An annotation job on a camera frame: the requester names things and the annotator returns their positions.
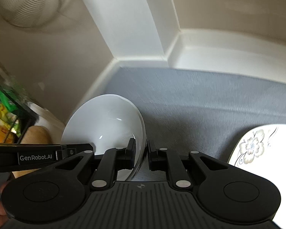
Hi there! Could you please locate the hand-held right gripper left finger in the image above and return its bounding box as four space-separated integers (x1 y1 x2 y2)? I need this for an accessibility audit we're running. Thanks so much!
40 138 137 188

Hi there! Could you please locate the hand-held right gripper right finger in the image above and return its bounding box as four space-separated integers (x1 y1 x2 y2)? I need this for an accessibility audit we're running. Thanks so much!
148 139 239 188

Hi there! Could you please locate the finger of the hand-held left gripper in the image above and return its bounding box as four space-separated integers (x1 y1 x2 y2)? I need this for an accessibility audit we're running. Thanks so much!
58 144 95 159

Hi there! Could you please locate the plain white bowl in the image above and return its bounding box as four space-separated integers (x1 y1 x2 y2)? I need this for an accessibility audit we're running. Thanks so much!
61 94 148 182

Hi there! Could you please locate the wooden cutting board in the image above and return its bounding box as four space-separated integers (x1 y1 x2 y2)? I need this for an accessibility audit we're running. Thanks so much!
10 125 51 179

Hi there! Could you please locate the grey table mat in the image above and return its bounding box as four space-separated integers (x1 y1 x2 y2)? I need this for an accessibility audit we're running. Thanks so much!
112 67 286 182

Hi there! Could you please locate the white plate with floral print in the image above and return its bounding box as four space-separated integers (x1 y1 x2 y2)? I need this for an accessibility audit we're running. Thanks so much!
227 123 286 228

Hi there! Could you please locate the metal mesh strainer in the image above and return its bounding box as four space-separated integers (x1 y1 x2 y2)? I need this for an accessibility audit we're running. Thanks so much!
0 0 76 29

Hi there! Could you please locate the black wire spice rack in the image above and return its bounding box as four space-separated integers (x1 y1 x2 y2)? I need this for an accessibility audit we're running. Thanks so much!
0 74 39 144

